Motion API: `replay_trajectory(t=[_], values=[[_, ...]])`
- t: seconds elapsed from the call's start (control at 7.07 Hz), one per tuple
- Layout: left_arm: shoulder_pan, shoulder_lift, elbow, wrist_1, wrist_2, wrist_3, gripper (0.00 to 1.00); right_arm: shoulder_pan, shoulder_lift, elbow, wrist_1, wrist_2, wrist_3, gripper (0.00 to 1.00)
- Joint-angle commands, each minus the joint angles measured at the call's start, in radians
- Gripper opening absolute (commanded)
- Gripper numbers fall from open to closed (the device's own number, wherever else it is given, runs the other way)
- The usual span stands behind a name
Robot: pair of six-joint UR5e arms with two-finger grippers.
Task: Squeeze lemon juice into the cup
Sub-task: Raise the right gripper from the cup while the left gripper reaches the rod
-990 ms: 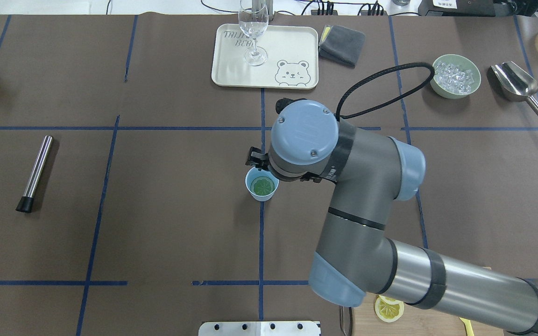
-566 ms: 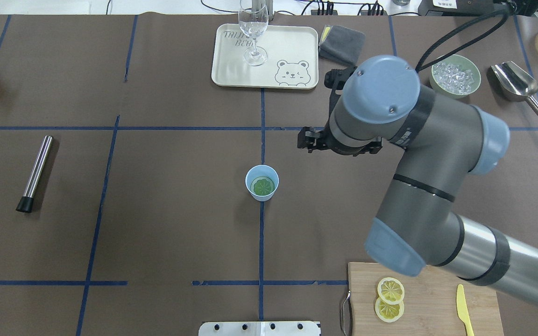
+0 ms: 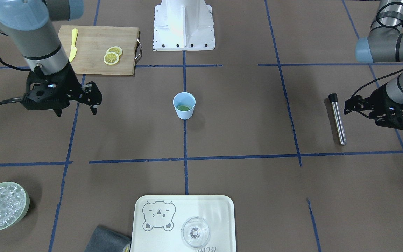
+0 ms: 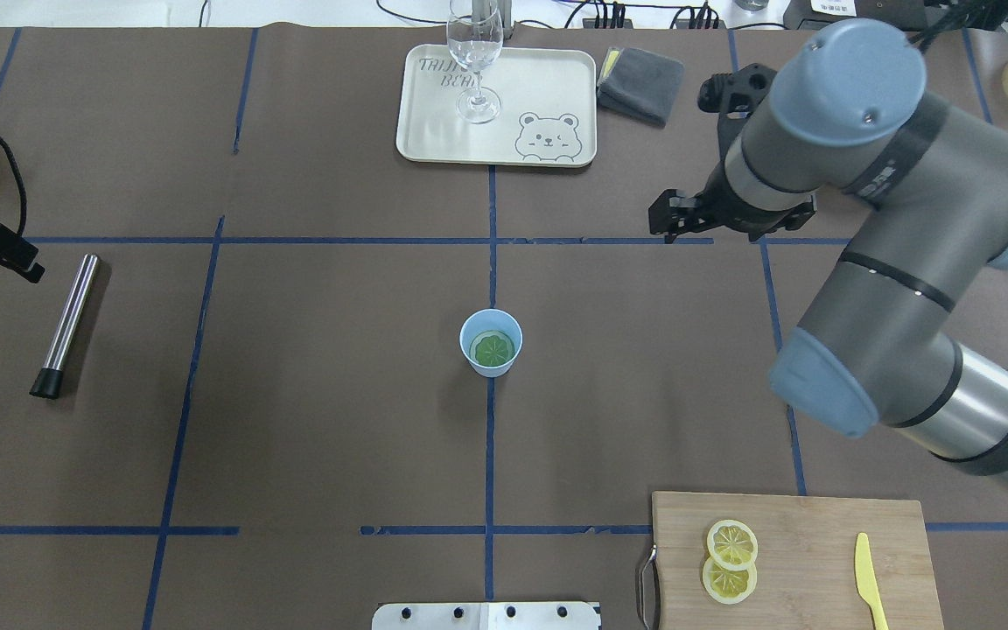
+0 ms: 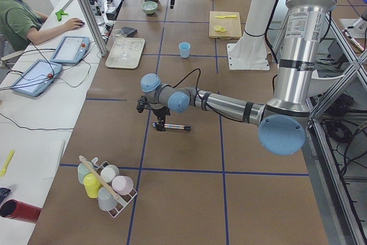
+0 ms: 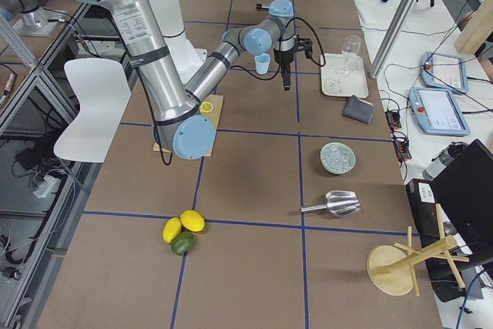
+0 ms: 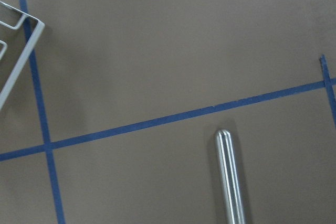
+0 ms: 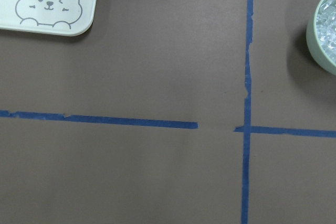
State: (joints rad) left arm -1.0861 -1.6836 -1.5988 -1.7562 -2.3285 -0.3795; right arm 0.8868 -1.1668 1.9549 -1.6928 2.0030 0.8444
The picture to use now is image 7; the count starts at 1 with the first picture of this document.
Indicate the metal muddler rod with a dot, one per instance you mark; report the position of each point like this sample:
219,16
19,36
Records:
229,177

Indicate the white cup rack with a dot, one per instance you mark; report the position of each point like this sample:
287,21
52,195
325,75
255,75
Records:
20,33

